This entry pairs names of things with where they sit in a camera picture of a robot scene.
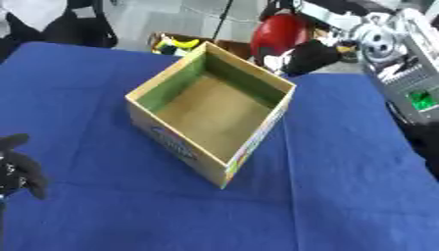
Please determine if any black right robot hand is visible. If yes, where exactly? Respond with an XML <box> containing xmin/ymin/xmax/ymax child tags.
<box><xmin>277</xmin><ymin>38</ymin><xmax>347</xmax><ymax>76</ymax></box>

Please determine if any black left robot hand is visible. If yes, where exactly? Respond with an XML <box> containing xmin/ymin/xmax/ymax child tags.
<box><xmin>0</xmin><ymin>132</ymin><xmax>52</xmax><ymax>201</ymax></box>

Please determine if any brown cardboard toy box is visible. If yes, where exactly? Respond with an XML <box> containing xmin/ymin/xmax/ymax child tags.
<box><xmin>147</xmin><ymin>31</ymin><xmax>256</xmax><ymax>61</ymax></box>

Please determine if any tan cardboard box green inside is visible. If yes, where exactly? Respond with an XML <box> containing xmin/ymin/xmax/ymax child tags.
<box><xmin>123</xmin><ymin>40</ymin><xmax>299</xmax><ymax>190</ymax></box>

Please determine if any small white toy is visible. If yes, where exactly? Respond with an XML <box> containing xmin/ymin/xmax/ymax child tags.
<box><xmin>262</xmin><ymin>54</ymin><xmax>294</xmax><ymax>75</ymax></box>

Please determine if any red round bag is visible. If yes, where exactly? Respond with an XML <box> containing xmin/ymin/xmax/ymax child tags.
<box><xmin>248</xmin><ymin>12</ymin><xmax>316</xmax><ymax>65</ymax></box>

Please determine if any black tripod leg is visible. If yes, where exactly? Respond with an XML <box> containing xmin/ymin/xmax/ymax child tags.
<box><xmin>211</xmin><ymin>0</ymin><xmax>237</xmax><ymax>41</ymax></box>

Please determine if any yellow toy banana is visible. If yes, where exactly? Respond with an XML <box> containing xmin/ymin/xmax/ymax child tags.
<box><xmin>170</xmin><ymin>37</ymin><xmax>203</xmax><ymax>50</ymax></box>

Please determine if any black chair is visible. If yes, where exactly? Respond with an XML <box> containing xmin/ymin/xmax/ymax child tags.
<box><xmin>0</xmin><ymin>0</ymin><xmax>121</xmax><ymax>57</ymax></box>

